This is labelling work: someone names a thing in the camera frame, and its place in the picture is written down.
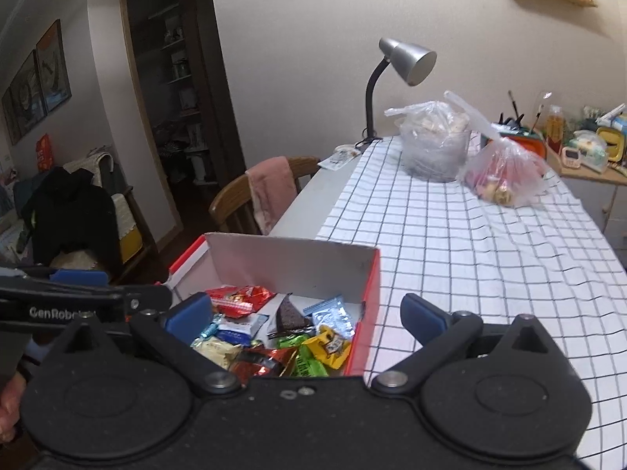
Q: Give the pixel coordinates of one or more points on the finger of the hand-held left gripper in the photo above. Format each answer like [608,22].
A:
[78,278]
[149,298]

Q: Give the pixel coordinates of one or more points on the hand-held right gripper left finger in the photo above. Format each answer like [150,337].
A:
[188,317]

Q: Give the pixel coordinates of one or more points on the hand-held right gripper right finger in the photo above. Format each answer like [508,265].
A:
[422,317]

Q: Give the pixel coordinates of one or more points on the teal candy wrapper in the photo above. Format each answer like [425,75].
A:
[210,330]

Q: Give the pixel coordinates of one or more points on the cream snack packet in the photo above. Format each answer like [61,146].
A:
[218,352]

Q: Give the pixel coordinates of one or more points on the red snack packet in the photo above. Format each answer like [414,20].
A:
[237,300]

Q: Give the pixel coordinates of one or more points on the white ice cream print packet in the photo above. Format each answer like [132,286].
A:
[242,328]

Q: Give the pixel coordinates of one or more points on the red-brown foil snack packet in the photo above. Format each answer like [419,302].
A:
[259,362]

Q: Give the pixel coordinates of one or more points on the yellow snack packet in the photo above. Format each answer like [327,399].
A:
[328,347]

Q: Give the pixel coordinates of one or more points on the brown triangular snack packet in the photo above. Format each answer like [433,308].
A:
[289,318]

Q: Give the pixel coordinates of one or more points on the red cardboard box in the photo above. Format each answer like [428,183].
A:
[294,264]

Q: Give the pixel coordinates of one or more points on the clear bag of red snacks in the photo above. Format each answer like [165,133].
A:
[504,176]

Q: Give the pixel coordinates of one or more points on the clear bag of pale snacks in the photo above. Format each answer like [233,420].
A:
[433,147]

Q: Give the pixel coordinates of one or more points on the person's left hand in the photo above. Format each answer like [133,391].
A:
[10,406]

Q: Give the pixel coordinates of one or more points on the black jacket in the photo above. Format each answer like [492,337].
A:
[68,220]

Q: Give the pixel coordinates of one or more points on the checkered tablecloth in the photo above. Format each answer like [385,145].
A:
[465,264]

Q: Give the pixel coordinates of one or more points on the chair with black jacket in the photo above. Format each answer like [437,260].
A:
[125,215]

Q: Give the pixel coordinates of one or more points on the wooden chair curved backrest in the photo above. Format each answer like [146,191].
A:
[230,210]

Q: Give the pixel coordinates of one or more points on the red hanging sign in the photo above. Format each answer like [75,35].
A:
[44,152]

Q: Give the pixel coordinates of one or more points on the pink towel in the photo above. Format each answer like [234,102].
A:
[272,191]

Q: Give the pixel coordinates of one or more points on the small printed flat packet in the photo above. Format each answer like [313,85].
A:
[340,156]

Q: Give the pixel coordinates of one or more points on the dark bookshelf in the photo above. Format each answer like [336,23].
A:
[181,107]

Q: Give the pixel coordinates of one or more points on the white cabinet wooden top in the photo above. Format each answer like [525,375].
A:
[592,191]

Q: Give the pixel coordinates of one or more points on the white kitchen timer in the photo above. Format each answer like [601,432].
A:
[570,156]

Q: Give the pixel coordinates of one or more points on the paint brush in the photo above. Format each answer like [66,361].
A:
[514,105]
[536,116]

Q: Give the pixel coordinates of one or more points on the orange drink bottle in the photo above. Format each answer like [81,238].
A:
[555,127]

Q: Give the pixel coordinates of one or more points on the green white tissue pack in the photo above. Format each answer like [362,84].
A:
[590,149]

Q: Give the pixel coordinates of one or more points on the grey desk lamp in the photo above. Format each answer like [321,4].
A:
[409,61]

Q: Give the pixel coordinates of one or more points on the yellow tissue box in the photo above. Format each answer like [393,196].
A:
[615,144]

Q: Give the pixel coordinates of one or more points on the white tube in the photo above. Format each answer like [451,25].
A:
[615,113]

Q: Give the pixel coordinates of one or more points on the dark framed wall picture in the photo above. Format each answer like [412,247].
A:
[54,66]
[28,93]

